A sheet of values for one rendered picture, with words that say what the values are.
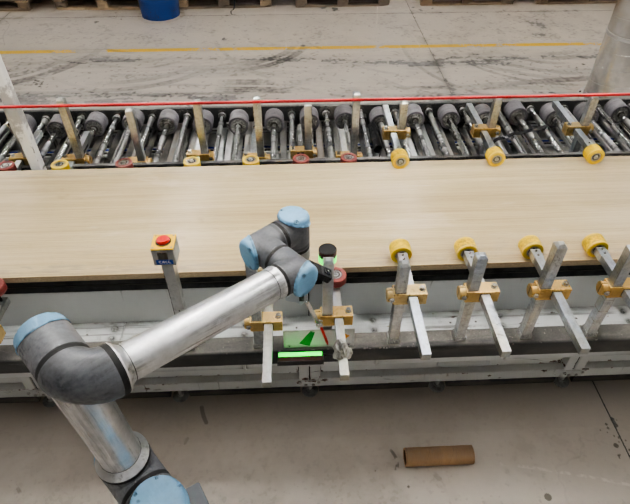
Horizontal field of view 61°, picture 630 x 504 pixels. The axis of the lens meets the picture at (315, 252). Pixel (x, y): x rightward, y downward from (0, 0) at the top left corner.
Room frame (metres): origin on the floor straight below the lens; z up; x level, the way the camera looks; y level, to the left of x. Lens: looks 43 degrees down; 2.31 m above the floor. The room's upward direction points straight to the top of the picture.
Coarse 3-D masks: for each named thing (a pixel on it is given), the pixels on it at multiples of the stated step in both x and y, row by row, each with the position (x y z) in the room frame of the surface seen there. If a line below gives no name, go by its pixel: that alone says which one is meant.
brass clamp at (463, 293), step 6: (486, 282) 1.30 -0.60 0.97; (492, 282) 1.30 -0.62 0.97; (462, 288) 1.27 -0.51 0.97; (480, 288) 1.27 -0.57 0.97; (486, 288) 1.27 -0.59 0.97; (492, 288) 1.27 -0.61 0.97; (498, 288) 1.27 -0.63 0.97; (462, 294) 1.25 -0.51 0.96; (468, 294) 1.25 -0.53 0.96; (474, 294) 1.25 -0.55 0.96; (480, 294) 1.25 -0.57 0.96; (492, 294) 1.25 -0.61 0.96; (498, 294) 1.25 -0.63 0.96; (468, 300) 1.25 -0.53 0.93; (474, 300) 1.25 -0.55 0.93; (492, 300) 1.25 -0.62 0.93
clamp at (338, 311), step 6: (336, 306) 1.28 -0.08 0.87; (342, 306) 1.28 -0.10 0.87; (348, 306) 1.28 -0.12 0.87; (318, 312) 1.25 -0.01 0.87; (336, 312) 1.25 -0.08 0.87; (342, 312) 1.25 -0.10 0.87; (318, 318) 1.23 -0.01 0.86; (324, 318) 1.23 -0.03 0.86; (330, 318) 1.23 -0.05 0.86; (348, 318) 1.23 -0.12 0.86; (324, 324) 1.23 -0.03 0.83; (330, 324) 1.23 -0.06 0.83; (348, 324) 1.23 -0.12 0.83
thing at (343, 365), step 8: (336, 288) 1.38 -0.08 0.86; (336, 296) 1.34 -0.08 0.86; (336, 304) 1.30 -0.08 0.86; (336, 320) 1.22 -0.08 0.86; (336, 328) 1.18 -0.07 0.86; (336, 336) 1.15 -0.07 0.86; (344, 336) 1.15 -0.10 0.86; (344, 360) 1.05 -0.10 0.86; (344, 368) 1.02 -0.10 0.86; (344, 376) 0.99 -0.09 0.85
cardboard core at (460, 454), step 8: (408, 448) 1.15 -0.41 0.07; (416, 448) 1.15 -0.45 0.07; (424, 448) 1.15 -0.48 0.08; (432, 448) 1.15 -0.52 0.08; (440, 448) 1.15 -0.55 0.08; (448, 448) 1.15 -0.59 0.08; (456, 448) 1.15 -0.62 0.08; (464, 448) 1.15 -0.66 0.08; (472, 448) 1.15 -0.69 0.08; (408, 456) 1.11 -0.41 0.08; (416, 456) 1.11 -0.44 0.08; (424, 456) 1.11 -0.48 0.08; (432, 456) 1.11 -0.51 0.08; (440, 456) 1.12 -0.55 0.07; (448, 456) 1.12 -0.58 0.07; (456, 456) 1.12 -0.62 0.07; (464, 456) 1.12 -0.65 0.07; (472, 456) 1.12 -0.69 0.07; (408, 464) 1.09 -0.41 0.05; (416, 464) 1.09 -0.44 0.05; (424, 464) 1.09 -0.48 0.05; (432, 464) 1.09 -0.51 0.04; (440, 464) 1.10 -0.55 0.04; (448, 464) 1.10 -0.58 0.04; (456, 464) 1.10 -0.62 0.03; (464, 464) 1.10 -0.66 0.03
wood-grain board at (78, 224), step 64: (0, 192) 1.92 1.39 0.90; (64, 192) 1.92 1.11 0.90; (128, 192) 1.92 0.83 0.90; (192, 192) 1.92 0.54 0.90; (256, 192) 1.92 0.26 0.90; (320, 192) 1.92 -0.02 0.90; (384, 192) 1.92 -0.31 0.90; (448, 192) 1.92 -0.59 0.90; (512, 192) 1.92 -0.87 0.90; (576, 192) 1.92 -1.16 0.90; (0, 256) 1.51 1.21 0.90; (64, 256) 1.51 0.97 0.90; (128, 256) 1.51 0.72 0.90; (192, 256) 1.51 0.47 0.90; (384, 256) 1.51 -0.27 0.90; (448, 256) 1.51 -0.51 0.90; (512, 256) 1.51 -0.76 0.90; (576, 256) 1.51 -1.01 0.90
